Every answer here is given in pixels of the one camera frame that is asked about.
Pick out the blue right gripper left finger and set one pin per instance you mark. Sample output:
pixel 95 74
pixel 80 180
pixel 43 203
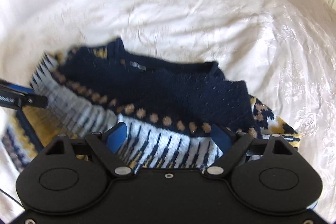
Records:
pixel 115 137

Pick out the navy yellow patterned knit sweater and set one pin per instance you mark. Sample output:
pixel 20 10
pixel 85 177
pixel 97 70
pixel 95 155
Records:
pixel 169 109

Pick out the white floral embroidered bedspread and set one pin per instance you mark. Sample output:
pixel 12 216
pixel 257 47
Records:
pixel 284 50

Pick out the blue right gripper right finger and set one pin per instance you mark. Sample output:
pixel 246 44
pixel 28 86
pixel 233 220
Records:
pixel 221 138

